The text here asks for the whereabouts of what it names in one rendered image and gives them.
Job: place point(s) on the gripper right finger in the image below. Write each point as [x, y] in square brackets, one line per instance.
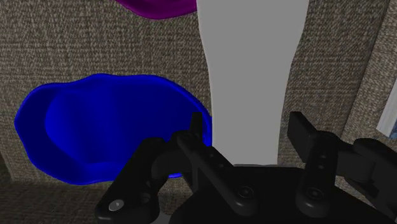
[319, 173]

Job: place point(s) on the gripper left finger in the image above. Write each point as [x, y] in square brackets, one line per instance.
[136, 180]

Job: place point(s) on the blue wavy-rimmed bowl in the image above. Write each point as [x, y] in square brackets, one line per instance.
[93, 130]

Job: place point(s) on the white flat book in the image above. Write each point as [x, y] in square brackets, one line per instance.
[389, 121]

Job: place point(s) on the grey tall tapered vase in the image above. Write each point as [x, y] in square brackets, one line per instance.
[248, 77]

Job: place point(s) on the brown woven fabric sofa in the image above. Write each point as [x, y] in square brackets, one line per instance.
[93, 46]

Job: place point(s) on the purple bowl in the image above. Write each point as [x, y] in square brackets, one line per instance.
[161, 7]

